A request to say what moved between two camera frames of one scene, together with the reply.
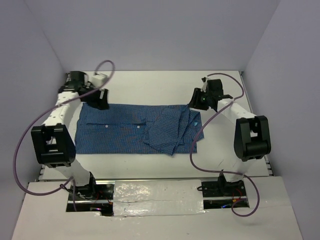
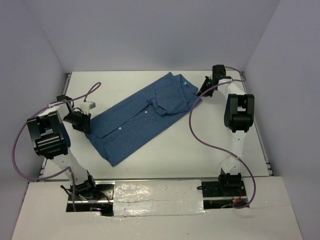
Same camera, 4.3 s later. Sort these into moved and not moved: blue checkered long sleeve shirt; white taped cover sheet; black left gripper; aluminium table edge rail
Moved: black left gripper; blue checkered long sleeve shirt
Not moved: white taped cover sheet; aluminium table edge rail
